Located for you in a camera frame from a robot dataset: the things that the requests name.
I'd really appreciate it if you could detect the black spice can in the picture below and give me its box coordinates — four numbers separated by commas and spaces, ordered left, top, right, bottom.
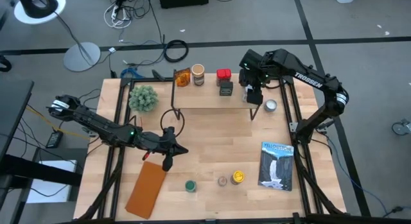
231, 169, 246, 186

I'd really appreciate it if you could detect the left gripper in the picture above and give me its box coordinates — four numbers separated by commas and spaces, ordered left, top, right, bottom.
142, 135, 190, 173

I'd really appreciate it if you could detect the patterned candle tin, white lid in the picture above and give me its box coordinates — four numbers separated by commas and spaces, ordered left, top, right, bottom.
264, 99, 278, 113

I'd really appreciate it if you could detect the amber plastic object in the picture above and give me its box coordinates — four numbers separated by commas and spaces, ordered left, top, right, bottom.
174, 67, 192, 88

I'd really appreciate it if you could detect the wooden shelf, black metal frame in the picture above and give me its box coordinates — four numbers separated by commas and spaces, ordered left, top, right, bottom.
170, 69, 261, 121

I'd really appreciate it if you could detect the white box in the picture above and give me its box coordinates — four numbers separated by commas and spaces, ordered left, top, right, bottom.
26, 159, 78, 204

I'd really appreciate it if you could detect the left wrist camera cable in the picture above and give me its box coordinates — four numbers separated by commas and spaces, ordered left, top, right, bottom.
159, 108, 186, 138

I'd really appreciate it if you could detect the coiled black cable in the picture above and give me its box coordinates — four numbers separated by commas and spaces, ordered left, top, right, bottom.
163, 39, 189, 64

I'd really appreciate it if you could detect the blue cable bundle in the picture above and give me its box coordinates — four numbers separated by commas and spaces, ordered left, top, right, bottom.
119, 67, 143, 80

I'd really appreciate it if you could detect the floor lamp, grey round base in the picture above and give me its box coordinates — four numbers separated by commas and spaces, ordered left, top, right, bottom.
13, 0, 101, 73

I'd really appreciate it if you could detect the round spice tin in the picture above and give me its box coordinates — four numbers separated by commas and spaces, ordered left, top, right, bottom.
191, 64, 206, 87

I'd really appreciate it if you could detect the smoked paprika tin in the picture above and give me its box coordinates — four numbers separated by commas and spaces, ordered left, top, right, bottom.
215, 68, 232, 87

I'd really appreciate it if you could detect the grey caster wheel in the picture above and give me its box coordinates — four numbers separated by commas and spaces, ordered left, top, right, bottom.
390, 119, 411, 137

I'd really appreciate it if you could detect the black desk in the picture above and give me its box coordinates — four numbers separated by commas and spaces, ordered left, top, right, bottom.
0, 79, 83, 224

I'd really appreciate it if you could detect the black aluminium table frame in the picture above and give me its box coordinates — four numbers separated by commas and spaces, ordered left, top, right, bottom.
75, 69, 347, 224

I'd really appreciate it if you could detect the black power adapter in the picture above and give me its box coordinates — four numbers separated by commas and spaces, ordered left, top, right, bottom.
45, 130, 64, 149

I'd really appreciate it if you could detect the white power strip with cables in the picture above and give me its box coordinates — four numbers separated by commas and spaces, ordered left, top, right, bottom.
103, 1, 133, 30

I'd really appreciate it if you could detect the green plant in patterned pot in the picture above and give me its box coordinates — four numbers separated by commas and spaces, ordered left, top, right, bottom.
128, 85, 159, 114

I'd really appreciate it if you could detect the Yellowstone waterfall book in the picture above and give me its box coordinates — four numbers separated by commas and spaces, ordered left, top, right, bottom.
258, 141, 295, 192

